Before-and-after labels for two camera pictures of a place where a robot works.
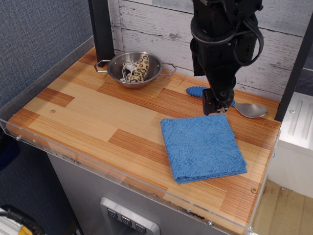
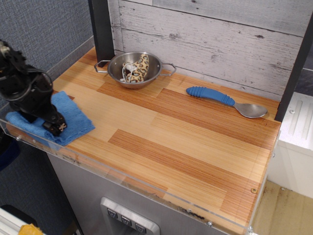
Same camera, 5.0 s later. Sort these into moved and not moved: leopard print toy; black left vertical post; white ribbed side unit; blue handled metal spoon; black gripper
Moved: black gripper
Not moved: leopard print toy; black left vertical post; white ribbed side unit; blue handled metal spoon
